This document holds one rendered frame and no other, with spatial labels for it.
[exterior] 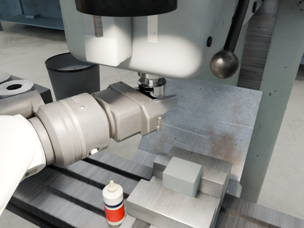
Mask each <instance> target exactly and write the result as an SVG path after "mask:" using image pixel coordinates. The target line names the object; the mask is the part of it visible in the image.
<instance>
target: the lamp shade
mask: <svg viewBox="0 0 304 228"><path fill-rule="evenodd" d="M75 3H76V10H77V11H79V12H81V13H84V14H90V15H97V16H107V17H138V16H150V15H157V14H164V13H168V12H172V11H174V10H176V9H177V0H75Z"/></svg>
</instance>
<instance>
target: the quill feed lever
mask: <svg viewBox="0 0 304 228"><path fill-rule="evenodd" d="M249 2H250V0H239V1H238V4H237V7H236V10H235V13H234V17H233V20H232V23H231V26H230V29H229V32H228V35H227V39H226V42H225V45H224V47H223V50H222V51H219V52H217V53H216V54H214V55H213V57H212V58H211V61H210V70H211V72H212V74H213V75H214V76H216V77H217V78H220V79H228V78H230V77H232V76H233V75H234V74H235V73H236V72H237V70H238V67H239V61H238V58H237V56H236V55H235V54H234V50H235V47H236V44H237V41H238V37H239V34H240V31H241V28H242V24H243V21H244V18H245V15H246V12H247V8H248V5H249Z"/></svg>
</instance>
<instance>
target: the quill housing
mask: <svg viewBox="0 0 304 228"><path fill-rule="evenodd" d="M59 1H60V7H61V12H62V20H63V25H64V30H65V36H66V43H67V46H68V49H69V52H70V53H71V54H72V55H73V56H74V57H75V58H76V59H78V60H80V61H83V62H88V61H87V60H86V52H85V45H84V38H83V36H84V35H85V34H86V32H85V25H84V18H83V13H81V12H79V11H77V10H76V3H75V0H59ZM235 1H236V0H177V9H176V10H174V11H172V12H168V13H164V14H157V15H150V16H138V17H131V24H132V47H133V54H132V56H131V57H129V58H128V59H126V60H124V61H123V62H121V63H120V64H119V65H117V66H109V65H105V64H99V63H95V62H89V63H94V64H99V65H103V66H108V67H115V68H119V69H124V70H129V71H135V72H140V73H145V74H150V75H155V76H161V77H166V78H171V79H175V80H183V81H186V80H189V79H192V78H194V77H196V76H197V75H198V74H200V73H201V72H202V71H203V69H204V68H205V67H206V66H207V65H208V63H209V62H210V61H211V58H212V57H213V55H214V54H216V53H217V52H219V51H220V49H221V48H222V47H223V46H224V45H225V42H226V39H227V35H228V32H229V29H230V26H231V23H232V20H233V17H234V15H233V13H234V7H235Z"/></svg>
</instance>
